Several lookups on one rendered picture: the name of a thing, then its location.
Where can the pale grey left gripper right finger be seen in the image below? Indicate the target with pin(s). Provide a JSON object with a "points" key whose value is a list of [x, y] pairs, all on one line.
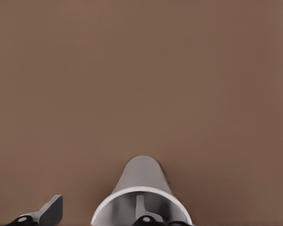
{"points": [[140, 207]]}

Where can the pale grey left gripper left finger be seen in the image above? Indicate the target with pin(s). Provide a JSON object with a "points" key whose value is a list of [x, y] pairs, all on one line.
{"points": [[50, 210]]}

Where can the white IKEA cup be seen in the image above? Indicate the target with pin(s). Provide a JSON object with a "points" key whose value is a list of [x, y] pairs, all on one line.
{"points": [[142, 176]]}

